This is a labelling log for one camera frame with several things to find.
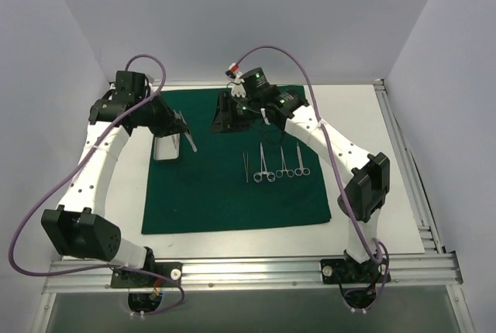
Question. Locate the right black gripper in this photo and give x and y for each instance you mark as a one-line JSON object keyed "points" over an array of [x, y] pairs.
{"points": [[223, 112]]}

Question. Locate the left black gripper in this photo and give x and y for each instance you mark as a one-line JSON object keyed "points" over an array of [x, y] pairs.
{"points": [[175, 123]]}

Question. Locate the silver tweezers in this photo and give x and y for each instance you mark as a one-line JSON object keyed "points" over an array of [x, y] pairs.
{"points": [[190, 141], [176, 141], [246, 166]]}

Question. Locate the silver metal instrument tray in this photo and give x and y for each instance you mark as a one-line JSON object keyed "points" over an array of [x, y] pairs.
{"points": [[163, 149]]}

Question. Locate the green surgical cloth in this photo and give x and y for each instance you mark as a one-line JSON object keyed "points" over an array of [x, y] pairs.
{"points": [[206, 191]]}

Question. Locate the silver curved hemostat forceps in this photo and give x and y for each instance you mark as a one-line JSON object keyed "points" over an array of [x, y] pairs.
{"points": [[263, 164]]}

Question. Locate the silver straight hemostat forceps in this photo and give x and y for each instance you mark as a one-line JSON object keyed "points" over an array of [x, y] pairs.
{"points": [[284, 171]]}

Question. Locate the silver surgical scissors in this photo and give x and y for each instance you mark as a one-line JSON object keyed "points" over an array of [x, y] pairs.
{"points": [[301, 170]]}

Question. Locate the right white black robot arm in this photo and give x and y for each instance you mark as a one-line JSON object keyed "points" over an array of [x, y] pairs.
{"points": [[363, 178]]}

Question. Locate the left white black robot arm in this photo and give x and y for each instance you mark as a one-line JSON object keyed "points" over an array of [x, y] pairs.
{"points": [[78, 227]]}

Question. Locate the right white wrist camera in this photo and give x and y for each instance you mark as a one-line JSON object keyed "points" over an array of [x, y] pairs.
{"points": [[236, 84]]}

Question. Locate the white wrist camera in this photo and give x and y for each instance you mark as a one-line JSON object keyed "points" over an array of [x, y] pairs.
{"points": [[150, 80], [236, 84]]}

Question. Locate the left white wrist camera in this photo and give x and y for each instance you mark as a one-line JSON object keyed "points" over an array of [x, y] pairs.
{"points": [[150, 80]]}

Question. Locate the back aluminium rail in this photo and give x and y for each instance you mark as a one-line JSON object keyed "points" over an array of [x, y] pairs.
{"points": [[277, 80]]}

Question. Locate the aluminium rail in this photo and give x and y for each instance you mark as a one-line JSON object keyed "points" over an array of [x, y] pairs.
{"points": [[429, 269], [277, 80], [417, 198]]}

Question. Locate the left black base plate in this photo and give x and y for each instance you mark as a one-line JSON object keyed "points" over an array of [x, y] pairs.
{"points": [[162, 274]]}

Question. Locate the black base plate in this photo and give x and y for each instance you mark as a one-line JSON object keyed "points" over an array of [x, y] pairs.
{"points": [[162, 274], [348, 271]]}

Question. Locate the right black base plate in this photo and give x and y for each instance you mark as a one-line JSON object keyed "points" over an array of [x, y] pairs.
{"points": [[348, 271]]}

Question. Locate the right aluminium rail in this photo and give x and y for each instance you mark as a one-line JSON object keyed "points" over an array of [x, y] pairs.
{"points": [[417, 198]]}

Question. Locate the front aluminium rail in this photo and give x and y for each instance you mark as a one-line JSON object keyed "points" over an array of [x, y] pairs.
{"points": [[429, 269]]}

